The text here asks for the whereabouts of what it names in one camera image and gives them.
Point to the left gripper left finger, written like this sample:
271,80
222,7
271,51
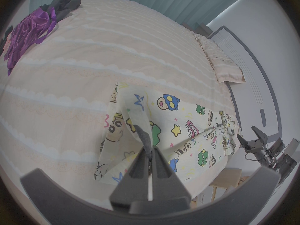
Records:
124,191

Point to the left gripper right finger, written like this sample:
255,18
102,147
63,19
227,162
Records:
173,189

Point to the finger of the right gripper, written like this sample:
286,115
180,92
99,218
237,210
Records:
259,133
242,142

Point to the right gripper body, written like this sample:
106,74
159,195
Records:
256,148

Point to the white printed pyjama top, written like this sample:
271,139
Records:
187,116

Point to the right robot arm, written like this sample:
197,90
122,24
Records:
286,165

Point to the bed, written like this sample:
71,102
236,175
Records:
93,55

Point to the pale wooden small table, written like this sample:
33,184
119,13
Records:
234,174

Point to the pink striped pillow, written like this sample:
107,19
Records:
222,62

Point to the grey bedside table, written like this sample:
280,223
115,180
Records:
201,28

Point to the purple satin garment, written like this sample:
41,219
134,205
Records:
23,36

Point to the pink garment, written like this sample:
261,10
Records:
6,44

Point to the black garment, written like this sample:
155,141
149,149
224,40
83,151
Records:
63,6

